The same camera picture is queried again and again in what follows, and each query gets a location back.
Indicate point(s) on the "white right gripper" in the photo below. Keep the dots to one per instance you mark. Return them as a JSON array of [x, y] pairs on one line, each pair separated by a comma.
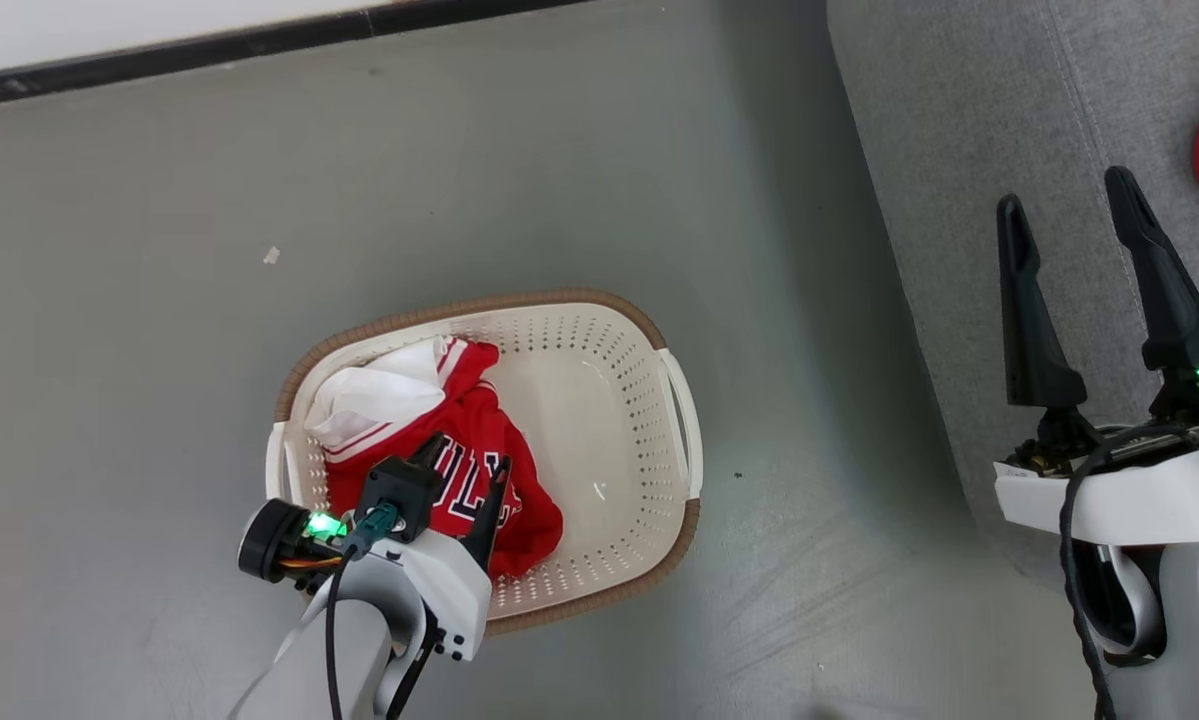
[[1149, 500]]

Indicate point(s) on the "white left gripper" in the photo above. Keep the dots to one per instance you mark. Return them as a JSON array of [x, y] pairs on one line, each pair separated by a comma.
[[439, 590]]

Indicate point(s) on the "red basketball jersey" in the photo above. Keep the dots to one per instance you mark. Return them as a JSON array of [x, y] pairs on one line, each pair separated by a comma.
[[479, 420]]

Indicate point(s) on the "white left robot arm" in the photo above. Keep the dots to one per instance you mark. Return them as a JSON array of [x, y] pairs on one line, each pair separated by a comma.
[[309, 660]]

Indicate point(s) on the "grey fabric sofa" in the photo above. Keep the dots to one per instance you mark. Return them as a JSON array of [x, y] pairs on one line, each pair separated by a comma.
[[959, 200]]

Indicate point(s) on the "cream perforated laundry basket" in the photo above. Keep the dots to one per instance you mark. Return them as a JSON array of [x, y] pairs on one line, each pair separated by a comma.
[[599, 400]]

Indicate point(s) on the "black baseboard strip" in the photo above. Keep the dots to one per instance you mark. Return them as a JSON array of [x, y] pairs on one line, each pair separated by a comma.
[[159, 62]]

